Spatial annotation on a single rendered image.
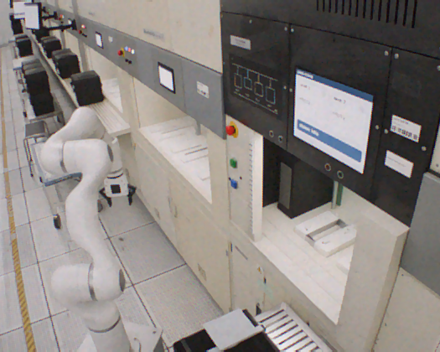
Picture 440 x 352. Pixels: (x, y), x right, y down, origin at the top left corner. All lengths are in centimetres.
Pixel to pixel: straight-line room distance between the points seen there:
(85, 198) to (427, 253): 92
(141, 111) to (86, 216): 179
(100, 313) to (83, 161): 49
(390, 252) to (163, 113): 226
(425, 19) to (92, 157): 92
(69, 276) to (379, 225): 87
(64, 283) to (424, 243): 98
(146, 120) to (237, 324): 206
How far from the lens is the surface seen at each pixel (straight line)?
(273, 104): 125
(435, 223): 93
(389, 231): 97
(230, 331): 111
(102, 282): 119
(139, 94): 284
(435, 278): 100
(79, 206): 118
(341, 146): 106
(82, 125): 126
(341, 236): 171
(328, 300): 149
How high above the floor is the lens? 198
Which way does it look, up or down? 30 degrees down
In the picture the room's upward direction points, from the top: 3 degrees counter-clockwise
